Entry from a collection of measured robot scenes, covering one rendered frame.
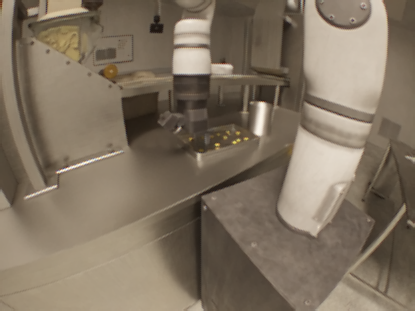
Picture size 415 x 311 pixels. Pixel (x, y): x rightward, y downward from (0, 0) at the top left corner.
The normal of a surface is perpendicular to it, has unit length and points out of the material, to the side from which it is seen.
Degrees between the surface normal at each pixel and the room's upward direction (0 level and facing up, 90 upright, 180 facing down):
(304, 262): 0
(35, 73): 90
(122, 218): 0
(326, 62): 90
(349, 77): 91
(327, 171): 90
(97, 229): 0
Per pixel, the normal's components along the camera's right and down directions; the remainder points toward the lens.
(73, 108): 0.63, 0.39
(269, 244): 0.03, -0.88
